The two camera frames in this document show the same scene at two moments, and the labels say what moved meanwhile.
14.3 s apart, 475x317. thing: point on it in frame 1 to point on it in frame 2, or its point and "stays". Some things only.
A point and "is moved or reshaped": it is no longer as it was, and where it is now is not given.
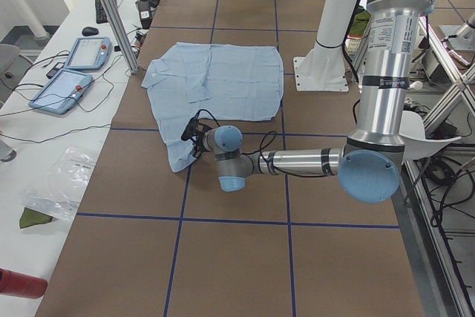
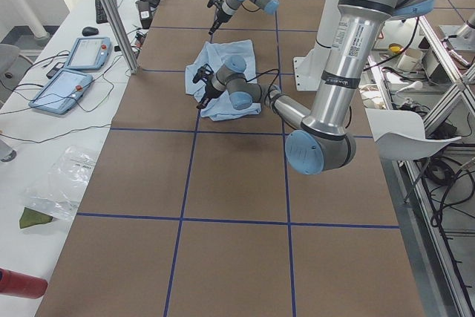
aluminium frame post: x=111 y=15 stays
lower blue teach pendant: x=61 y=91 stays
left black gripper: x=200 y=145 to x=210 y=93
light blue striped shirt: x=225 y=82 is moved or reshaped
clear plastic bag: x=59 y=189 stays
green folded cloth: x=30 y=217 stays
